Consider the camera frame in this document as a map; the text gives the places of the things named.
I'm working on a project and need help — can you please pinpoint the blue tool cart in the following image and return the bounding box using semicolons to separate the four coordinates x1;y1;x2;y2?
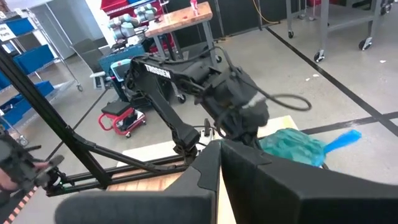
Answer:
98;44;147;101

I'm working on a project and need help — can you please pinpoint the red cabinet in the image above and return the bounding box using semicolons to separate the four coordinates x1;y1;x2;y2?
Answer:
99;0;163;20

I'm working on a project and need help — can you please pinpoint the wooden workbench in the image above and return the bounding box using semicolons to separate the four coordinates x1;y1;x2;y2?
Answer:
144;1;219;65

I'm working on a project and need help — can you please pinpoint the grey wheeled cart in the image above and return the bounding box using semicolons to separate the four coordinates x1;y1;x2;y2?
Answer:
284;0;393;63

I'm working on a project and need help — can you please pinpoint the teal plastic trash bag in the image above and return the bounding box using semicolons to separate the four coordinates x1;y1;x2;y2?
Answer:
259;128;363;168

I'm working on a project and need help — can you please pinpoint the silver metal bracket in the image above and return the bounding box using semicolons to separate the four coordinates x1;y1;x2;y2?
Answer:
198;118;216;147

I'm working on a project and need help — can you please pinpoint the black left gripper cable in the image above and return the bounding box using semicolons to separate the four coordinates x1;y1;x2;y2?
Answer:
241;73;313;113

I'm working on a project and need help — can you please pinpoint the grey handheld controller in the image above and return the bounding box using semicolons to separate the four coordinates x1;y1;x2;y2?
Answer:
0;132;65;200

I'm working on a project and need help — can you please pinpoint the person's hand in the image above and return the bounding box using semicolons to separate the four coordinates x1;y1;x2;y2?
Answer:
0;161;52;195

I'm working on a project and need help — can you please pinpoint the red creeper stool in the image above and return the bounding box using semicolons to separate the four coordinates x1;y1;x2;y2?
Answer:
98;100;147;138

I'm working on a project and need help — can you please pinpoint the blue bin shelving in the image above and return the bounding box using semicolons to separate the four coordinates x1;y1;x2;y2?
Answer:
0;8;85;147

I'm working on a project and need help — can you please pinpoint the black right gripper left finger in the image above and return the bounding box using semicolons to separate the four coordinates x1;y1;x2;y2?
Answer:
54;139;222;224

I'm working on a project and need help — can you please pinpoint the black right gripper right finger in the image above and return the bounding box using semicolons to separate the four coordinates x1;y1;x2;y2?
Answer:
220;139;398;224

